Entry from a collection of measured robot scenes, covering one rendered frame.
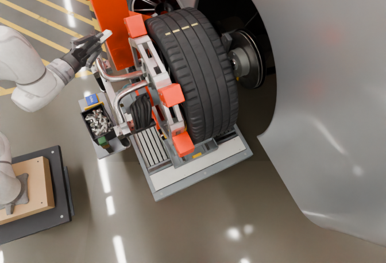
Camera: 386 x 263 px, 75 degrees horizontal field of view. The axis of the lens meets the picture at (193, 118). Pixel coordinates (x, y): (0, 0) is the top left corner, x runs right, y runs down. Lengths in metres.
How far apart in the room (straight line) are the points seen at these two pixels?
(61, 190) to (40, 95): 0.96
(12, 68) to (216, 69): 0.68
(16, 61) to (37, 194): 1.04
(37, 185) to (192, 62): 1.22
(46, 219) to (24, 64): 1.15
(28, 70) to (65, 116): 1.44
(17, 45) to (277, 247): 1.93
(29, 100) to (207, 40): 0.67
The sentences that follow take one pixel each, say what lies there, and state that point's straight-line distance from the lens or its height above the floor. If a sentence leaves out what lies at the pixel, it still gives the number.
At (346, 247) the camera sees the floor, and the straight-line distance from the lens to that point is 2.35.
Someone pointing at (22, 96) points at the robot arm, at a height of 1.22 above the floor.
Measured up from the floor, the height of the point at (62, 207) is 0.30.
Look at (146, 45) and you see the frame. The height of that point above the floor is 1.11.
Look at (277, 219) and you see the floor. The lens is 2.12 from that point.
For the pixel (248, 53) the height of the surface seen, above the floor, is 0.95.
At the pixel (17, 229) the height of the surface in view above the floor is 0.30.
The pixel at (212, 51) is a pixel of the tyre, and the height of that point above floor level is 1.17.
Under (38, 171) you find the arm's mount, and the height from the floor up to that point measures 0.39.
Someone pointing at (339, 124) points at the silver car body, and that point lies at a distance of 0.87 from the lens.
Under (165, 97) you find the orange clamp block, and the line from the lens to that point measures 0.93.
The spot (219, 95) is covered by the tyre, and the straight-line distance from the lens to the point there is 1.05.
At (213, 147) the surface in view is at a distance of 1.93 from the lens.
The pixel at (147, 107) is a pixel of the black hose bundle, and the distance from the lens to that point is 1.04.
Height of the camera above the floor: 1.98
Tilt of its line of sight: 67 degrees down
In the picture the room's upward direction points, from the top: 10 degrees clockwise
